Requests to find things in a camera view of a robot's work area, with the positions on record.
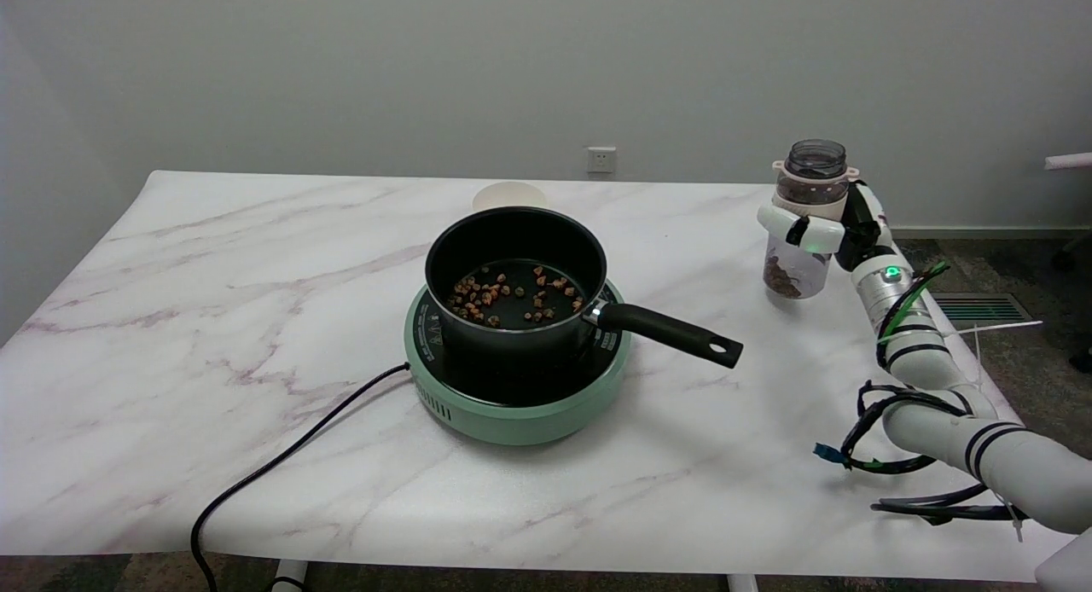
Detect green robot cable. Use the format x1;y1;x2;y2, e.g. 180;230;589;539
877;262;950;345

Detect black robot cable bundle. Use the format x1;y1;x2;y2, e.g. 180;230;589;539
840;381;1029;526

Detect clear bottle with beige sleeve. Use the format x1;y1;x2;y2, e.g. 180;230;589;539
762;139;860;300

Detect floor vent grille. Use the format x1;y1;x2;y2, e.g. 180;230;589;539
928;292;1033;324

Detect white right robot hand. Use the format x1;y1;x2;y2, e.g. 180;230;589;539
758;181;897;273

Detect white zip tie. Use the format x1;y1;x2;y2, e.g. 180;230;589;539
951;321;1044;337

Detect black power cord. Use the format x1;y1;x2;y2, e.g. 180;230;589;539
189;362;412;592

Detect beige round bottle lid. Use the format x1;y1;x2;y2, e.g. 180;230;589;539
472;181;549;213

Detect green round induction cooker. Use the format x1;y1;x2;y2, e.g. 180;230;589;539
404;278;633;446

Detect brown nut pieces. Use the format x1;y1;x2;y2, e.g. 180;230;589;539
447;266;586;328

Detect black saucepan with handle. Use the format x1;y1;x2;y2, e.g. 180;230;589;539
424;206;744;369

